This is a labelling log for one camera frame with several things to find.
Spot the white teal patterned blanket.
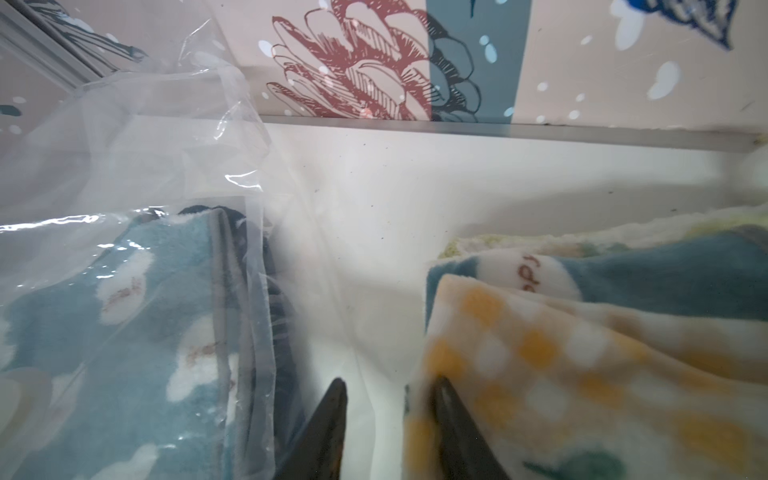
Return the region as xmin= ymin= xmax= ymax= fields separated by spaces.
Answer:
xmin=438 ymin=204 xmax=767 ymax=260

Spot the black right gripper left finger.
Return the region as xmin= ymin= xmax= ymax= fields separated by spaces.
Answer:
xmin=273 ymin=378 xmax=348 ymax=480

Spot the light blue bear blanket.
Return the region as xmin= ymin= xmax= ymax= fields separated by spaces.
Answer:
xmin=1 ymin=211 xmax=233 ymax=479

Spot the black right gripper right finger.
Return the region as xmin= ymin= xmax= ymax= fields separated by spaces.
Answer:
xmin=430 ymin=376 xmax=510 ymax=480

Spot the clear plastic vacuum bag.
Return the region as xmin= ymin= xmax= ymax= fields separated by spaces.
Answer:
xmin=0 ymin=0 xmax=433 ymax=480

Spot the navy blue star blanket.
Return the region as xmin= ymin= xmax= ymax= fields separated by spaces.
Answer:
xmin=181 ymin=205 xmax=306 ymax=479

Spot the beige checkered blanket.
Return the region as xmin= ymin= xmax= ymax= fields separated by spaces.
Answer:
xmin=402 ymin=275 xmax=767 ymax=479

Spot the teal cloud pattern blanket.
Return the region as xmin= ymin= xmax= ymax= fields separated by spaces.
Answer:
xmin=425 ymin=224 xmax=767 ymax=321

